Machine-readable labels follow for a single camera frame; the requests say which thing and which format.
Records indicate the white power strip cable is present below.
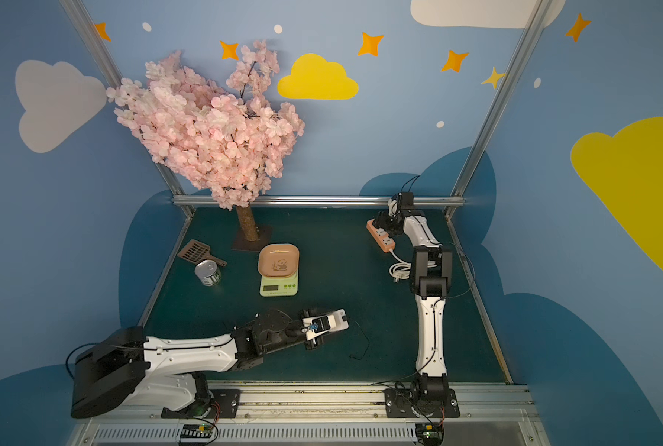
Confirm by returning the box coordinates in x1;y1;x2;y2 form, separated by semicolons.
388;247;413;282

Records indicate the orange power strip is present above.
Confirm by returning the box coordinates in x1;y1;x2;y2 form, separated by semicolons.
366;219;396;253

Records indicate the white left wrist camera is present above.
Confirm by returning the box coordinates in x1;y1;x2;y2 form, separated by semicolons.
317;310;349;335

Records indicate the brown litter scoop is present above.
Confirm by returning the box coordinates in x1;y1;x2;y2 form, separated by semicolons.
177;240;227;267

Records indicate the slotted aluminium base rail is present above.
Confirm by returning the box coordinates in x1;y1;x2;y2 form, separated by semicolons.
68;381;550;445

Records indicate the black usb cable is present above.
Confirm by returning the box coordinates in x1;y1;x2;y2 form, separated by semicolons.
346;320;372;362

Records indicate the silver tin can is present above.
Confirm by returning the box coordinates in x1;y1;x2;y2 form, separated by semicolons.
194;260;221;287

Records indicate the pink cherry blossom tree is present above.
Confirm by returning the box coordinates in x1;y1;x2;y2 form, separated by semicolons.
106;41;305;251

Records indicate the aluminium frame post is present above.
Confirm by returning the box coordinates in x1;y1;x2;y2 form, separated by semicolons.
450;0;554;198

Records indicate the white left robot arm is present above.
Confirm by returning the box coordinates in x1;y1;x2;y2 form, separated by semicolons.
70;310;348;419

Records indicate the pink panda dish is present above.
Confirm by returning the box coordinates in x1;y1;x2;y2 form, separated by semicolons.
257;243;300;278

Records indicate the aluminium frame rail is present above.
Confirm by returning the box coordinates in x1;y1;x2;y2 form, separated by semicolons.
173;195;465;208

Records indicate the green electronic scale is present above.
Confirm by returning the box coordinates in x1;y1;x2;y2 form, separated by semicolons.
259;271;298;297

